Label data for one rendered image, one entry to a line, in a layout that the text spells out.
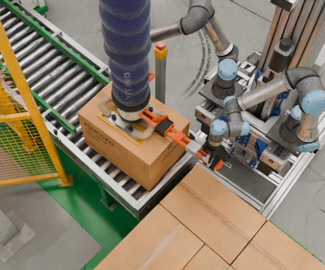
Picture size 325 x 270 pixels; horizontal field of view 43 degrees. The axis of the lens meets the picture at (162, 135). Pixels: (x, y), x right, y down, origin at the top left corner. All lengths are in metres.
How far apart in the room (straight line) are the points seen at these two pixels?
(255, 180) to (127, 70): 1.59
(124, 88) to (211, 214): 1.06
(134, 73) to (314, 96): 0.87
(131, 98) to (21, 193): 1.60
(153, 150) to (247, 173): 1.06
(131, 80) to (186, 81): 1.88
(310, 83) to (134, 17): 0.83
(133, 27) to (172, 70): 2.23
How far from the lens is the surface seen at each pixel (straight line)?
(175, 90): 3.93
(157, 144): 2.52
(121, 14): 1.83
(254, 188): 3.28
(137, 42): 1.96
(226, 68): 2.48
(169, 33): 2.30
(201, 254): 2.70
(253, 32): 4.53
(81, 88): 3.31
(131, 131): 2.53
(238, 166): 3.34
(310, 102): 1.96
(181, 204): 2.79
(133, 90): 2.24
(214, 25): 2.42
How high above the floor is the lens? 3.14
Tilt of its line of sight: 59 degrees down
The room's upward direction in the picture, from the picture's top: 1 degrees clockwise
